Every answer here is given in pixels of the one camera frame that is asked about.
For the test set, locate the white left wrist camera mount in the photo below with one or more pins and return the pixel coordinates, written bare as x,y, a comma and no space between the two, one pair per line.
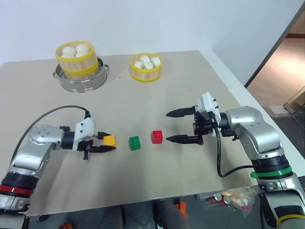
84,130

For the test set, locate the yellow toy brick cube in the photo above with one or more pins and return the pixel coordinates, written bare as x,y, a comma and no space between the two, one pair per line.
110,140

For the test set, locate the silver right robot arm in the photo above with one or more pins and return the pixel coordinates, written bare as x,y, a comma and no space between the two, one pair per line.
257,133

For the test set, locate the red drink can pack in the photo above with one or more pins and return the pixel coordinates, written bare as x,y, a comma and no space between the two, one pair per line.
215,200

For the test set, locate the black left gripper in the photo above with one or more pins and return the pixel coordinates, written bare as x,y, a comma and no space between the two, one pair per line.
85,146

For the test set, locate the steel steamer pot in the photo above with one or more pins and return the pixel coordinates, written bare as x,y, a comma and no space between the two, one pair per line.
81,84

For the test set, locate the short bamboo steamer basket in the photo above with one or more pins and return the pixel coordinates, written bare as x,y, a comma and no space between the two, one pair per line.
145,74

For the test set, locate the white oblong steamed bun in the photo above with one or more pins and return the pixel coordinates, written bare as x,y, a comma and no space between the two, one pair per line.
139,65
144,58
155,60
148,65

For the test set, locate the white round steamed bun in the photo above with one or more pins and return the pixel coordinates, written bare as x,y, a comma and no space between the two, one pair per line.
68,51
82,48
80,55

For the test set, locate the clear plastic snack bag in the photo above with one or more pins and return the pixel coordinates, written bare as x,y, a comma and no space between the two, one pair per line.
240,198

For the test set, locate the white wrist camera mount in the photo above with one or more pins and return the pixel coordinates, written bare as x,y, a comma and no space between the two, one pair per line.
84,130
206,102

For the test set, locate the green toy brick cube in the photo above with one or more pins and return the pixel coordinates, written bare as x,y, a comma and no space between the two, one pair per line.
134,143

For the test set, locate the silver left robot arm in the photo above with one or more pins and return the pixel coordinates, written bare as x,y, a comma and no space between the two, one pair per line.
35,143

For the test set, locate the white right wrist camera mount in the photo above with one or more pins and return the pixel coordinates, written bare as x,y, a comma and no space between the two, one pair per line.
206,102

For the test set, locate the red toy brick cube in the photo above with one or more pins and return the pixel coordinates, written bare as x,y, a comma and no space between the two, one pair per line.
157,137

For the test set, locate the dark rounded shape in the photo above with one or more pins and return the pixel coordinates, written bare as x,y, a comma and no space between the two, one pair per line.
166,215

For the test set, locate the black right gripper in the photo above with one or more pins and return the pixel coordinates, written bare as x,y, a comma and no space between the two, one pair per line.
202,125

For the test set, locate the orange plastic part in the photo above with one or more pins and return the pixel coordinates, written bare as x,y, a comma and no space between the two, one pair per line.
182,208

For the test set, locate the tall bamboo steamer basket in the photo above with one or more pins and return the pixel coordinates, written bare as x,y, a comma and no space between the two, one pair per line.
78,66

